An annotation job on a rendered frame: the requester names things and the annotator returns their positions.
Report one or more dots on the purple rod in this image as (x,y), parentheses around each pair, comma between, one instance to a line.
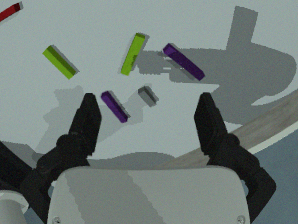
(183,61)
(114,107)

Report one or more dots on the lime green rod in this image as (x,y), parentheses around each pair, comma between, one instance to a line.
(59,62)
(132,53)

